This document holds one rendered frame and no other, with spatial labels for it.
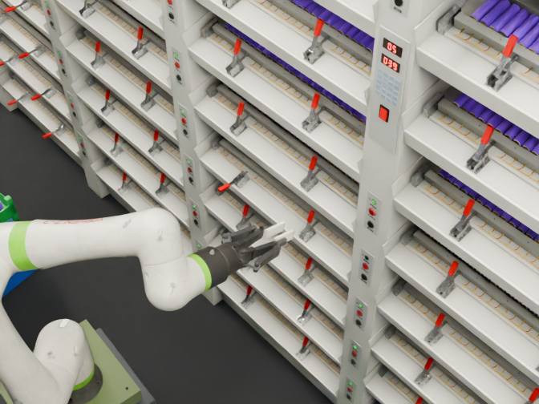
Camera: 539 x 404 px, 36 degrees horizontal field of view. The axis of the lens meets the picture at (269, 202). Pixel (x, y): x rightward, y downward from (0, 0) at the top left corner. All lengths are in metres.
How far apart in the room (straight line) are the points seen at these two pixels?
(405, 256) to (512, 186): 0.45
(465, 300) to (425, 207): 0.24
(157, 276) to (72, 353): 0.53
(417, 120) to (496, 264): 0.33
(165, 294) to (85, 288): 1.30
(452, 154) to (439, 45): 0.22
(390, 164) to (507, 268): 0.31
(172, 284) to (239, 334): 1.12
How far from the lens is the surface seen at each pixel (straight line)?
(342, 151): 1.88
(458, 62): 1.50
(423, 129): 1.65
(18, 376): 2.15
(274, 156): 2.14
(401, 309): 2.10
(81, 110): 3.08
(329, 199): 2.04
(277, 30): 1.87
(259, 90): 2.02
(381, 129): 1.70
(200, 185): 2.53
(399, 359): 2.26
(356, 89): 1.73
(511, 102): 1.45
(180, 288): 1.86
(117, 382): 2.51
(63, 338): 2.33
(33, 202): 3.46
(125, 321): 3.02
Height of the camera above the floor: 2.49
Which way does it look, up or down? 49 degrees down
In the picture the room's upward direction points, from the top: 1 degrees counter-clockwise
